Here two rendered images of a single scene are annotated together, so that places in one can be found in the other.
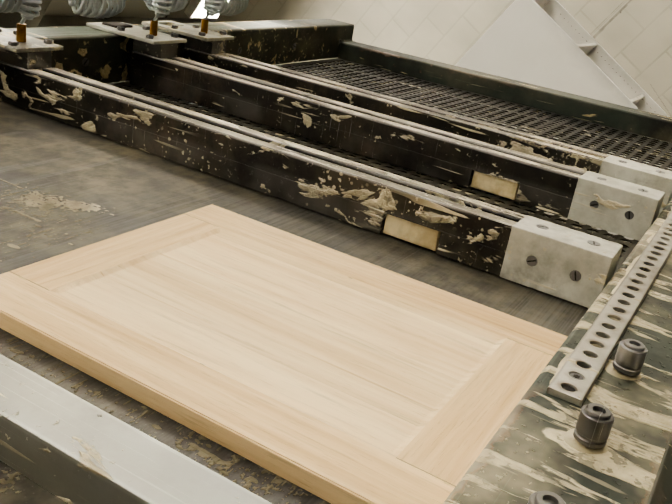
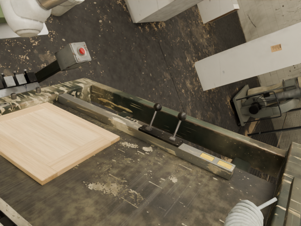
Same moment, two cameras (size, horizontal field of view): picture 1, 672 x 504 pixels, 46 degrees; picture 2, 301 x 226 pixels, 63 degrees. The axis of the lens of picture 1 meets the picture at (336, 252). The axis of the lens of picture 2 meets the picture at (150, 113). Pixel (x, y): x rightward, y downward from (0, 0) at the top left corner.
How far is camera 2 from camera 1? 163 cm
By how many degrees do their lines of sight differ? 133
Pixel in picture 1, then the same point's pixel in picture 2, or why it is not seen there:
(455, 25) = not seen: outside the picture
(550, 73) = not seen: outside the picture
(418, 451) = (39, 108)
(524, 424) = (22, 101)
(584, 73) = not seen: outside the picture
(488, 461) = (35, 98)
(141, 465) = (84, 103)
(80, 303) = (93, 134)
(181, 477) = (79, 102)
